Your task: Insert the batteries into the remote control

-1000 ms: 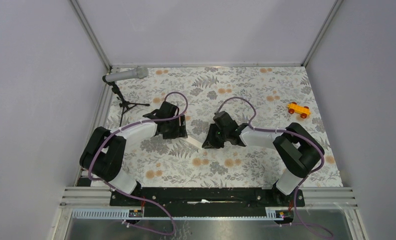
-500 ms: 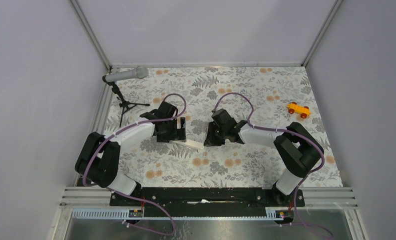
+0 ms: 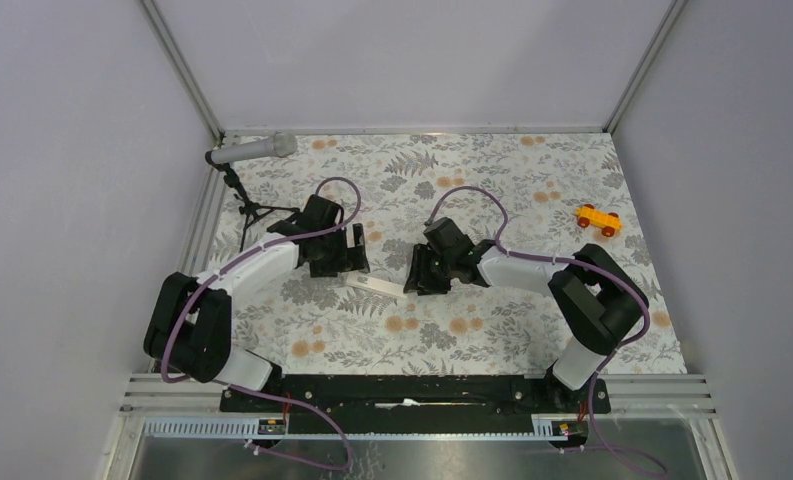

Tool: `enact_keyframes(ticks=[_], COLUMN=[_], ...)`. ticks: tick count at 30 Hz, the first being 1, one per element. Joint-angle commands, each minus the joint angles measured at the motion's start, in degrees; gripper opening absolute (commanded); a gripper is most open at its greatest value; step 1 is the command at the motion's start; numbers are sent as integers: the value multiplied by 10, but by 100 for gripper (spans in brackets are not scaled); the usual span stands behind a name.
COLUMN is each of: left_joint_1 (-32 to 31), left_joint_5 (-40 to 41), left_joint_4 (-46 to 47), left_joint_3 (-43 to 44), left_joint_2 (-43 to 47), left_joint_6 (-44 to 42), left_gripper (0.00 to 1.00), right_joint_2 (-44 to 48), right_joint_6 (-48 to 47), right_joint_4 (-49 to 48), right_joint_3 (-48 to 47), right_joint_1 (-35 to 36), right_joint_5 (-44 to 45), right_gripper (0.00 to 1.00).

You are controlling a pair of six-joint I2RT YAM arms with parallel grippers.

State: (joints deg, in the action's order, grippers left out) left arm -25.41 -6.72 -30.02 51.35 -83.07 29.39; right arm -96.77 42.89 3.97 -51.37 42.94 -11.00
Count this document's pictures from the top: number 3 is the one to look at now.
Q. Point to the yellow toy car red wheels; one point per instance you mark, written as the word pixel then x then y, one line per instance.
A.
pixel 609 224

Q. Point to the floral patterned table mat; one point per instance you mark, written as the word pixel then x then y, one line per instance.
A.
pixel 524 186

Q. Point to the grey microphone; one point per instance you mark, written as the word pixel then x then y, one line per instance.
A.
pixel 279 145

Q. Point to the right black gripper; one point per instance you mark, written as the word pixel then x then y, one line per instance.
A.
pixel 419 278

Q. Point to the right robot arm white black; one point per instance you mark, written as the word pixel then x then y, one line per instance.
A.
pixel 596 298

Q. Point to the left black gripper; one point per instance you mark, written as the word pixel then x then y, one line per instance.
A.
pixel 350 259

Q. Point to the white remote control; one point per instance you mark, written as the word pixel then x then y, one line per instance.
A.
pixel 378 286

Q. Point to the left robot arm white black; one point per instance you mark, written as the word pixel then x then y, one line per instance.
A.
pixel 190 329

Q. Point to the black microphone tripod stand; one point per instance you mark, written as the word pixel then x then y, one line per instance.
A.
pixel 251 211

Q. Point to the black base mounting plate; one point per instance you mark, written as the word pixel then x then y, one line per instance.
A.
pixel 406 405

